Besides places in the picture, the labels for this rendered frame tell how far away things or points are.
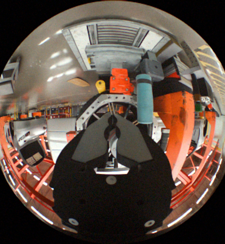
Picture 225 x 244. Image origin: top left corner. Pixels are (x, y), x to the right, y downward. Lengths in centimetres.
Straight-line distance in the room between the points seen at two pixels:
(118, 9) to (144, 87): 64
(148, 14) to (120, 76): 62
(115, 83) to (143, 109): 23
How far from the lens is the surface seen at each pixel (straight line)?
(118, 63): 77
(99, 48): 73
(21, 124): 267
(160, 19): 76
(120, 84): 50
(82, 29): 69
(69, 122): 94
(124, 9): 69
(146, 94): 41
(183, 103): 59
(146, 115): 40
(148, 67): 66
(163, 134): 36
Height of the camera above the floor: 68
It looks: 8 degrees up
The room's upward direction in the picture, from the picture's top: 180 degrees clockwise
